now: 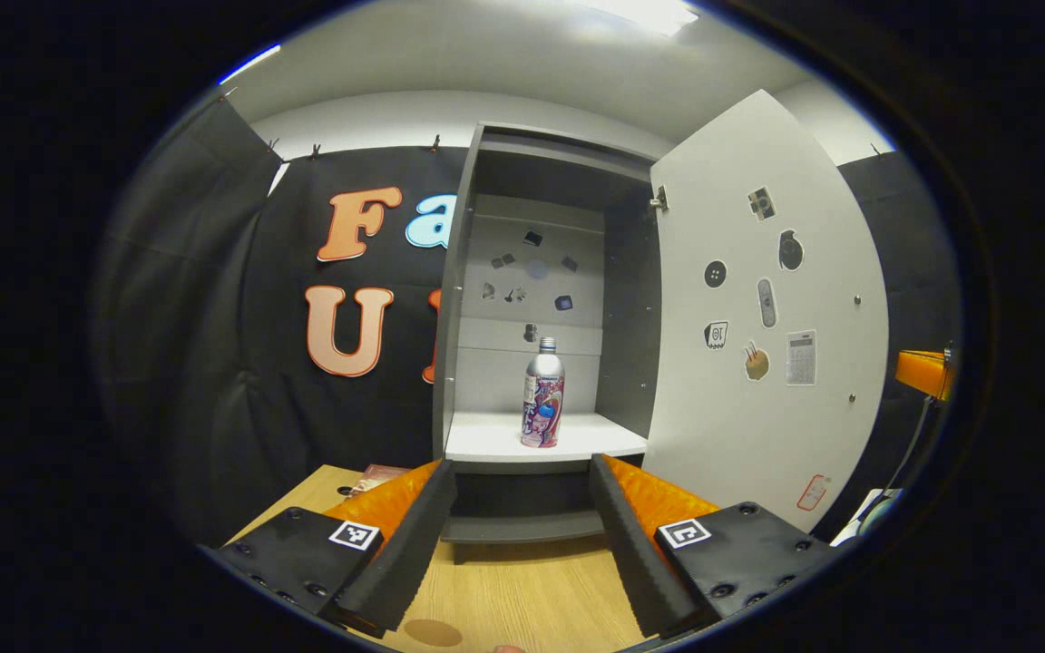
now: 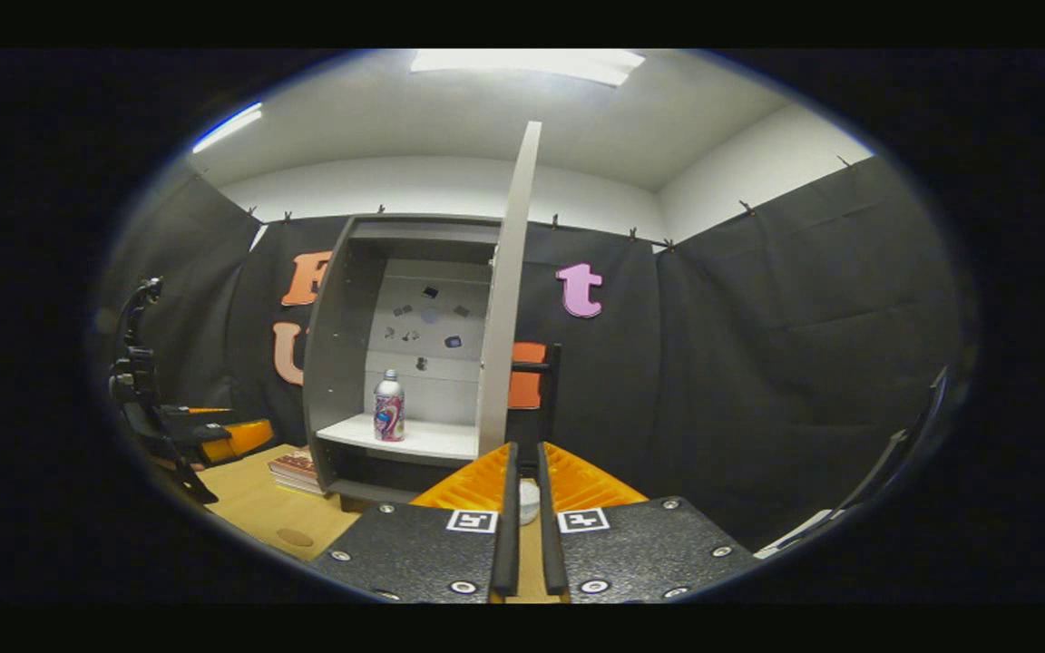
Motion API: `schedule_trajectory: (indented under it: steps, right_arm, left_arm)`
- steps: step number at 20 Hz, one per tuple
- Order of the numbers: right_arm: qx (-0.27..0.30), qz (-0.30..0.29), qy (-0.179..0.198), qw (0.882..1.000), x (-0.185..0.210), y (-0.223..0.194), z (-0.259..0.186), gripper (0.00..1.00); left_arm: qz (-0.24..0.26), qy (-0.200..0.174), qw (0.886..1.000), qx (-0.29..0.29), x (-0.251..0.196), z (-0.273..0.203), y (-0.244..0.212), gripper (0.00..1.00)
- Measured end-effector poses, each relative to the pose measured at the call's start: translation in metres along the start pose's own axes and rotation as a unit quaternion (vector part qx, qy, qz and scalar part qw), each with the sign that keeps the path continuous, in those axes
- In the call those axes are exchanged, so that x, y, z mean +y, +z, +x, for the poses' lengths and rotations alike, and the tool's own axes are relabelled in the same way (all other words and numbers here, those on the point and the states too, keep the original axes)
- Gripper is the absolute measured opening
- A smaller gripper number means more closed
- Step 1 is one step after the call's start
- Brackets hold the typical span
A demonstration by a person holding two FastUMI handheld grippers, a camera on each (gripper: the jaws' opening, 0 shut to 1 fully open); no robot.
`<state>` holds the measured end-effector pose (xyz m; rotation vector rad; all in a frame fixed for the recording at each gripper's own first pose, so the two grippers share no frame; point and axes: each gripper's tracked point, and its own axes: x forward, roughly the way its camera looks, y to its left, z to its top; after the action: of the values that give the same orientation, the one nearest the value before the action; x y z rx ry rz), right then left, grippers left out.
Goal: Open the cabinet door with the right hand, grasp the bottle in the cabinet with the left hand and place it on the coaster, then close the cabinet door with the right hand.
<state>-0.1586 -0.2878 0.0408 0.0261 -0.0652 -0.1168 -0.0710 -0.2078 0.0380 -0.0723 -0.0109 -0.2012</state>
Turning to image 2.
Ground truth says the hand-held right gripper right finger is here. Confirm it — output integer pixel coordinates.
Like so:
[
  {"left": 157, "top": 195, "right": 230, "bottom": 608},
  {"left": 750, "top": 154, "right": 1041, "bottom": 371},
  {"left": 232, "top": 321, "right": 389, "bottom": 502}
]
[{"left": 536, "top": 442, "right": 764, "bottom": 604}]

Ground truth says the grey cabinet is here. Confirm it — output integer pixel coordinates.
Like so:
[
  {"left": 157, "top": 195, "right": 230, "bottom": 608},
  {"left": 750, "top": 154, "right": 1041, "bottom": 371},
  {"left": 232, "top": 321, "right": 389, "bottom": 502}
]
[{"left": 302, "top": 213, "right": 505, "bottom": 509}]

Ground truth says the ceiling light panel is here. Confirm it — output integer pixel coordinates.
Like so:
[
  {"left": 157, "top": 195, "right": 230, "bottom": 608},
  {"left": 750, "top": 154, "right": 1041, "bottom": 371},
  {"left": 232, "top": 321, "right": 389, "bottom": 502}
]
[
  {"left": 192, "top": 102, "right": 264, "bottom": 153},
  {"left": 410, "top": 49, "right": 647, "bottom": 88}
]

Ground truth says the white cabinet shelf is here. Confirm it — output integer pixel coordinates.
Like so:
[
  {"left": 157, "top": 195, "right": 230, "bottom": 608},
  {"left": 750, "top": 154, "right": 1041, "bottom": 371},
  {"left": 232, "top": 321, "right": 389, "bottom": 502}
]
[{"left": 316, "top": 414, "right": 480, "bottom": 462}]

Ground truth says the black backdrop cloth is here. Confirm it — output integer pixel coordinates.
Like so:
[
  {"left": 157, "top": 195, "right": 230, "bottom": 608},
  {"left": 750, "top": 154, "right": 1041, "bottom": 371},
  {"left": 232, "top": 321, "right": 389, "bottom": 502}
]
[{"left": 92, "top": 154, "right": 972, "bottom": 554}]

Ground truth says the thin dark rod white base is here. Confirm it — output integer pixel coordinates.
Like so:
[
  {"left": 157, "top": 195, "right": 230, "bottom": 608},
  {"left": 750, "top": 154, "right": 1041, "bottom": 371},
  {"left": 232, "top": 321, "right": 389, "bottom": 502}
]
[{"left": 752, "top": 365, "right": 952, "bottom": 560}]

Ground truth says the black door handle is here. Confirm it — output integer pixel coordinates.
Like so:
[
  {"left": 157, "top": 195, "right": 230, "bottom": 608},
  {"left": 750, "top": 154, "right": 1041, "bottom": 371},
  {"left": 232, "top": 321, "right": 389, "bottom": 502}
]
[{"left": 512, "top": 343, "right": 565, "bottom": 468}]

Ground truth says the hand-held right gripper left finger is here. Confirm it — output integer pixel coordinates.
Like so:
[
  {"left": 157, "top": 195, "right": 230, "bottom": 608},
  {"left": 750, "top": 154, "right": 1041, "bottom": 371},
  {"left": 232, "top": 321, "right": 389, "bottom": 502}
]
[{"left": 309, "top": 442, "right": 521, "bottom": 604}]

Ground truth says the white-edged book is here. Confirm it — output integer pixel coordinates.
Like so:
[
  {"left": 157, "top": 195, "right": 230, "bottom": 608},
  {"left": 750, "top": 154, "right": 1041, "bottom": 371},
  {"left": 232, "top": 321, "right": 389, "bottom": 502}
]
[{"left": 269, "top": 467, "right": 331, "bottom": 497}]

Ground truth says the silver bottle with colourful label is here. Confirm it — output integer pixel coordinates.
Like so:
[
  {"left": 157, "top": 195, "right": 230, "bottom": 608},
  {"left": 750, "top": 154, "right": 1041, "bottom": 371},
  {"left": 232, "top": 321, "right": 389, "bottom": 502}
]
[{"left": 373, "top": 368, "right": 407, "bottom": 443}]

